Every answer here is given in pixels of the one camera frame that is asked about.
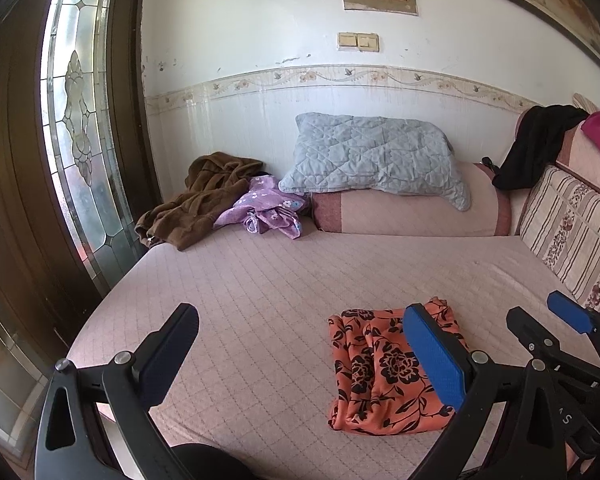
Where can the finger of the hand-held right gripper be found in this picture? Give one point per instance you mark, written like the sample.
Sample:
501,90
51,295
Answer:
570,312
540,337

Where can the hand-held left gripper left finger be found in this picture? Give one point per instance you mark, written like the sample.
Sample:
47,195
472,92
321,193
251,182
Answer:
167,355

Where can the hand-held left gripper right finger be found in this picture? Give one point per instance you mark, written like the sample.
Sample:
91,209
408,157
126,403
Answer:
435,355

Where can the orange floral blouse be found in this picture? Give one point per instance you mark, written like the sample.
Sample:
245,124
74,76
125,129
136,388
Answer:
375,375

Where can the striped floral cushion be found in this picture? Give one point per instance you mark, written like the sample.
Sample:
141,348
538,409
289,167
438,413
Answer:
570,225

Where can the person's left leg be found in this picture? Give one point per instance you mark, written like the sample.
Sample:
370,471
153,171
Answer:
210,462

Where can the pink quilted bed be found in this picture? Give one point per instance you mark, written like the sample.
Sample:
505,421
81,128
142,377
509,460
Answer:
260,285

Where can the pink bolster cushion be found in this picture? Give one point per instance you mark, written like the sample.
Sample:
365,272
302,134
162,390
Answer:
405,215

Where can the brown robe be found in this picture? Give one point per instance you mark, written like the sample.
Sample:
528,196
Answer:
200,195

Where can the small black object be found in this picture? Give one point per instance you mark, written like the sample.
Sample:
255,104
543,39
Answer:
490,163

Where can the black garment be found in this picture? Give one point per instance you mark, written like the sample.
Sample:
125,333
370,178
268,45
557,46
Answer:
535,145

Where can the purple floral garment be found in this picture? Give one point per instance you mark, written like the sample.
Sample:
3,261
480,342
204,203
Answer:
265,205

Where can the grey quilted pillow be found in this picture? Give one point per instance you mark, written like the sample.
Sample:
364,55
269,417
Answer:
370,155

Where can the wooden door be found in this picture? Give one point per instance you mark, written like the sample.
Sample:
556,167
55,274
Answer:
10,160

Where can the stained glass door panel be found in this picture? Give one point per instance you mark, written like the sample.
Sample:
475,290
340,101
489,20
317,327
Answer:
80,110

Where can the beige wall switch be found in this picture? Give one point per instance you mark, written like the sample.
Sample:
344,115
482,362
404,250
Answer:
348,40
368,42

